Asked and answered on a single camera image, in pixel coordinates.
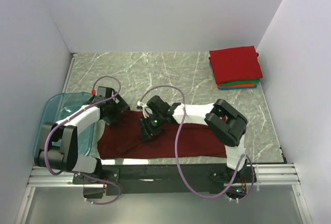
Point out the dark red t shirt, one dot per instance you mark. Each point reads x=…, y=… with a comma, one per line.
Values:
x=124, y=140

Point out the folded green t shirt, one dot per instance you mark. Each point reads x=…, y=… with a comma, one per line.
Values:
x=239, y=82

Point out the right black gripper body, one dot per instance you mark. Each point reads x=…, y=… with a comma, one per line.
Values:
x=159, y=117

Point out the aluminium rail frame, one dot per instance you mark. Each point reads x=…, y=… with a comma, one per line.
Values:
x=274, y=192

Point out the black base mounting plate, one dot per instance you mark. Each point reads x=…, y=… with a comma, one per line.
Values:
x=210, y=178

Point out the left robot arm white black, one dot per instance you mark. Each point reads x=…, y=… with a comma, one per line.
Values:
x=57, y=147

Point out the folded orange t shirt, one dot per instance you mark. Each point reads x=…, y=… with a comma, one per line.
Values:
x=224, y=74

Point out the folded red t shirt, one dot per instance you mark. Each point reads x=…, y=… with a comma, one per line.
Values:
x=235, y=64

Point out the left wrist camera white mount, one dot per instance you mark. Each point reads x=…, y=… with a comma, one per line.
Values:
x=93, y=92

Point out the teal transparent plastic bin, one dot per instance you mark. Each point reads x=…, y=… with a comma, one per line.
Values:
x=61, y=106

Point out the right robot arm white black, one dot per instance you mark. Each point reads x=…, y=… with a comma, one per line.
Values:
x=226, y=123

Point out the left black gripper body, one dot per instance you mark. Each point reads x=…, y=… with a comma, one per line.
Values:
x=115, y=109

